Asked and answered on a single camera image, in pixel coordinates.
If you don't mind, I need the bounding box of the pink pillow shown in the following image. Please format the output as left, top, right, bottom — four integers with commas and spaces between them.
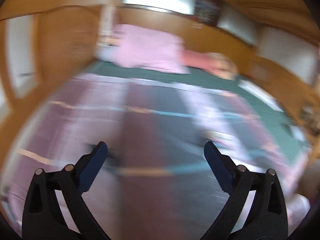
114, 24, 189, 74

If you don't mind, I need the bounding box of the striped plush doll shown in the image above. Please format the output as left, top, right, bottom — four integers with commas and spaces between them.
181, 50, 239, 80

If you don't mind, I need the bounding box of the wooden bunk bed frame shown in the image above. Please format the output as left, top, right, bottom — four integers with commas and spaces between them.
1, 0, 319, 163

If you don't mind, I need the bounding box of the green bed mat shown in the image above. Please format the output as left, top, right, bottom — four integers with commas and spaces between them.
85, 61, 304, 162

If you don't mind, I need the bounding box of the striped pink grey bedsheet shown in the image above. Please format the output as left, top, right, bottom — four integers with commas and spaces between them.
5, 74, 310, 239

